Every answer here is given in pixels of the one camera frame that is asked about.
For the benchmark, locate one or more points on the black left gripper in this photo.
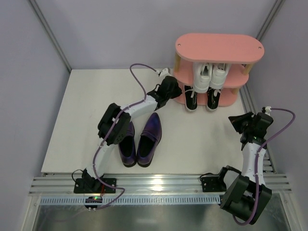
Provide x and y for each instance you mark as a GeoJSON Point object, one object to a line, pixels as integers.
{"type": "Point", "coordinates": [172, 86]}

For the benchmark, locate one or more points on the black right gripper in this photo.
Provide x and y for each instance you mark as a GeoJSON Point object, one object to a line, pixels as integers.
{"type": "Point", "coordinates": [239, 121]}

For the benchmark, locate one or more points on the black canvas sneaker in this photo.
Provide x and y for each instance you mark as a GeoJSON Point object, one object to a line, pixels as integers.
{"type": "Point", "coordinates": [213, 96]}
{"type": "Point", "coordinates": [190, 99]}

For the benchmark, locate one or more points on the white sneaker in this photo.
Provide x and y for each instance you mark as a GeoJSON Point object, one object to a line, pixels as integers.
{"type": "Point", "coordinates": [202, 74]}
{"type": "Point", "coordinates": [219, 75]}

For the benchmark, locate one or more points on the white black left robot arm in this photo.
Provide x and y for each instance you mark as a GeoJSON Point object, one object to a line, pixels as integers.
{"type": "Point", "coordinates": [113, 127]}

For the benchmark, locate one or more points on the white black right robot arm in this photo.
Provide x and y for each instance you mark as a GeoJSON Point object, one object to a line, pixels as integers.
{"type": "Point", "coordinates": [246, 193]}

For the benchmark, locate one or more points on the purple loafer right shoe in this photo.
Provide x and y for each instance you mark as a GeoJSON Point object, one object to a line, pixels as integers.
{"type": "Point", "coordinates": [150, 138]}

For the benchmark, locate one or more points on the purple loafer shoe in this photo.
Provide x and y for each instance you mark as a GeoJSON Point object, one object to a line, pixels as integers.
{"type": "Point", "coordinates": [150, 138]}
{"type": "Point", "coordinates": [127, 148]}

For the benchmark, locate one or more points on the purple loafer left shoe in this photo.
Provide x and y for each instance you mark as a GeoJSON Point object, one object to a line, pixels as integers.
{"type": "Point", "coordinates": [127, 148]}

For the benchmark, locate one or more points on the pink shoe shelf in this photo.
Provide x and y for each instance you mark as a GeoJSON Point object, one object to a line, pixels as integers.
{"type": "Point", "coordinates": [240, 51]}

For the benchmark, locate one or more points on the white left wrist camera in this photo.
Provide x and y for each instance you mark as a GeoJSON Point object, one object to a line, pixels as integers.
{"type": "Point", "coordinates": [163, 73]}

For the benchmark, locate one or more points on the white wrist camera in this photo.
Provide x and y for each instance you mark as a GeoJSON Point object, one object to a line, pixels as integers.
{"type": "Point", "coordinates": [163, 73]}
{"type": "Point", "coordinates": [266, 110]}

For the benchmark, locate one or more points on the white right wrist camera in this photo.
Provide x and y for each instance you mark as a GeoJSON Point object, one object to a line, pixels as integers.
{"type": "Point", "coordinates": [266, 110]}

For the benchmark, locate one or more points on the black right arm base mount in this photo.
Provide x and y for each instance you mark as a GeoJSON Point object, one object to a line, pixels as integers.
{"type": "Point", "coordinates": [212, 183]}

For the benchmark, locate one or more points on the white slotted cable duct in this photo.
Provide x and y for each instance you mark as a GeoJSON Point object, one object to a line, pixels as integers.
{"type": "Point", "coordinates": [133, 200]}

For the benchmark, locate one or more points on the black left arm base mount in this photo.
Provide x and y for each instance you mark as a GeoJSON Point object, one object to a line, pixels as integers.
{"type": "Point", "coordinates": [81, 187]}

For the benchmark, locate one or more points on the aluminium rail frame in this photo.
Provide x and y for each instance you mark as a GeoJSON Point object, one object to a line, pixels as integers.
{"type": "Point", "coordinates": [145, 184]}

